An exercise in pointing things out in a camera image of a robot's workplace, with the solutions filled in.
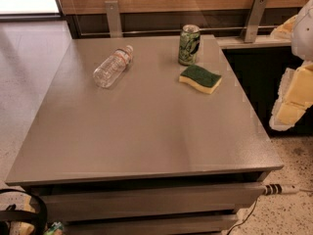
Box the green packet on floor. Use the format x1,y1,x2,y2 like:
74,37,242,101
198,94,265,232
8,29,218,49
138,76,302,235
43,221,65,235

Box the green and yellow sponge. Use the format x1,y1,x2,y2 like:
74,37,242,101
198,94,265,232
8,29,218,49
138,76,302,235
179,65,222,94

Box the striped black white connector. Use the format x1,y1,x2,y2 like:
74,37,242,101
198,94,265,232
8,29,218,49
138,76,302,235
264,184,299,196

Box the left metal wall bracket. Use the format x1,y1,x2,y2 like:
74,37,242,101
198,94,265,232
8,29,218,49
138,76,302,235
105,0,123,38

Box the black strap bag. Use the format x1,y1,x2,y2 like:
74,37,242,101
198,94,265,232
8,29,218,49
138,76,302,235
0,189,47,235

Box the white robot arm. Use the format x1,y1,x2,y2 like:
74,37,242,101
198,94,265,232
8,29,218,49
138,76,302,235
269,0,313,131

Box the clear plastic water bottle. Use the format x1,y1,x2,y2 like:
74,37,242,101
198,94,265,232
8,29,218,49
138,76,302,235
93,45,133,88

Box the green soda can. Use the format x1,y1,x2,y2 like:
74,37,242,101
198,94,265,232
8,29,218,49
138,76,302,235
178,24,201,66

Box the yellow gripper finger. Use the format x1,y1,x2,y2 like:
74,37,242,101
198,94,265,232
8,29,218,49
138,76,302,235
271,15,296,39
269,62,313,131

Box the metal wall bracket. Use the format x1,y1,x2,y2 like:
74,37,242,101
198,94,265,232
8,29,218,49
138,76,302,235
105,0,123,38
241,0,268,43

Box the metal rail bar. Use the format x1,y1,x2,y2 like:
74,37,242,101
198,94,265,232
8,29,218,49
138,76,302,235
78,25,276,38

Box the thin black cable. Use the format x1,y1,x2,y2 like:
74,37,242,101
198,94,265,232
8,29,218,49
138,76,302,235
226,198,258,235

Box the right metal wall bracket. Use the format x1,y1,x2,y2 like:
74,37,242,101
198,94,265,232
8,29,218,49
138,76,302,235
241,0,268,43

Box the grey drawer cabinet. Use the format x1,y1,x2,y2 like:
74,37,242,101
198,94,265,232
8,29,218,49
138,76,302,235
6,35,283,235

